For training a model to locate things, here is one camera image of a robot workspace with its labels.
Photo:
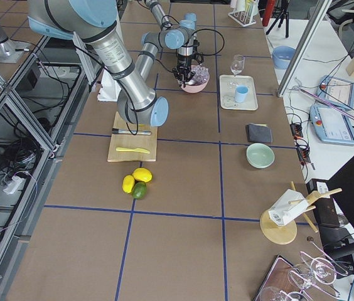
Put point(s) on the stainless steel ice scoop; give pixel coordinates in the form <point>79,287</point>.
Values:
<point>193,82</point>

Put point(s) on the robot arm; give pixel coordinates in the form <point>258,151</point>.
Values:
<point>181,37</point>
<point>95,22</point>

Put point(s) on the pile of clear ice cubes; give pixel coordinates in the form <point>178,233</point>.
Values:
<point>202,73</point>

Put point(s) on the light blue cup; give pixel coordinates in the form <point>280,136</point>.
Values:
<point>241,92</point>

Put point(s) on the pink bowl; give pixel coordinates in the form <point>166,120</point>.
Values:
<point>194,89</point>

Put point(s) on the clear wine glass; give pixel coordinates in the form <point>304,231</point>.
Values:
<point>236,68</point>

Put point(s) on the cream bear tray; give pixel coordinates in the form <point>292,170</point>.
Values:
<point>227,93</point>

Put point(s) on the wooden cutting board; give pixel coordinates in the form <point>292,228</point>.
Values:
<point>129,141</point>

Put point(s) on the blue bowl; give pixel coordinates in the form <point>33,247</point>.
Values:
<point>282,56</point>

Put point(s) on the red fire extinguisher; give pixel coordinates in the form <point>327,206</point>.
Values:
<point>269,8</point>

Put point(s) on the yellow plastic knife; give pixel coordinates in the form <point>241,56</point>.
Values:
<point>137,149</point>

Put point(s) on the steel cylinder tool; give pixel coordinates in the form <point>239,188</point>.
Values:
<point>132,132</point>

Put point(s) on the black tripod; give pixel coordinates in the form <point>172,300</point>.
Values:
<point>283,17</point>

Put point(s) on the grey folded cloth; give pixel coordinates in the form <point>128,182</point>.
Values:
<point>258,133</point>

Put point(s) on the yellow lemon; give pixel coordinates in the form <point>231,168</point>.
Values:
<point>142,174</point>
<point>128,183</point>

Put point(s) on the green bowl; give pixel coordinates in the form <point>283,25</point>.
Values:
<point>260,155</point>

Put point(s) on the green avocado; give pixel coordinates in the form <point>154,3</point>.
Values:
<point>139,190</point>

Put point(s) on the far blue teach pendant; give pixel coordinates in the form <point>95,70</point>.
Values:
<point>338,91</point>

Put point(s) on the blue teach pendant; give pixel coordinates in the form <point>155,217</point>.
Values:
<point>338,91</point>
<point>331,126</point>

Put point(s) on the near blue teach pendant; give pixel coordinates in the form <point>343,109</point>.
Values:
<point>331,126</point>

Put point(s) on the wooden stand round base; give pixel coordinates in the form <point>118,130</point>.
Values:
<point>278,222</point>

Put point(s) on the white power strip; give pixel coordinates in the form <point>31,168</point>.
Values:
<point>13,185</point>

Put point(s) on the black monitor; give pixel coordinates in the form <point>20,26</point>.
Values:
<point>352,203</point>

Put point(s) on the white wire cup rack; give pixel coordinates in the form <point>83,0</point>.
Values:
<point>244,11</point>

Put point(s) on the aluminium frame post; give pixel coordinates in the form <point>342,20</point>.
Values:
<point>305,40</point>

